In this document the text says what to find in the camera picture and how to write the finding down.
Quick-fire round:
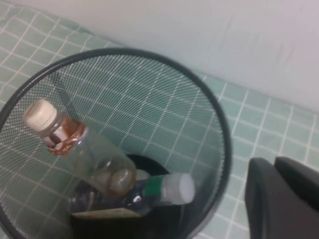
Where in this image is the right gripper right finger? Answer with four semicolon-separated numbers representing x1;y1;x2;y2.
274;156;319;208

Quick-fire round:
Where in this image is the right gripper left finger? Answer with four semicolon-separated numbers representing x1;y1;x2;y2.
244;157;319;239

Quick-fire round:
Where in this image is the green-label bottle white cap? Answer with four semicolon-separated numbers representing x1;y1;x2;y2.
68;172;195;220

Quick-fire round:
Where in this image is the brown-label bottle cream cap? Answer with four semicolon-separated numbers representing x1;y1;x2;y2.
23;99;138;199

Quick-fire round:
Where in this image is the green white-checked tablecloth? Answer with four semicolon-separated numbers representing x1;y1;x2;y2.
0;3;319;239

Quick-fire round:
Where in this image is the black wire mesh wastebasket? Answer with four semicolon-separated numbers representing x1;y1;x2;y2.
0;47;232;239

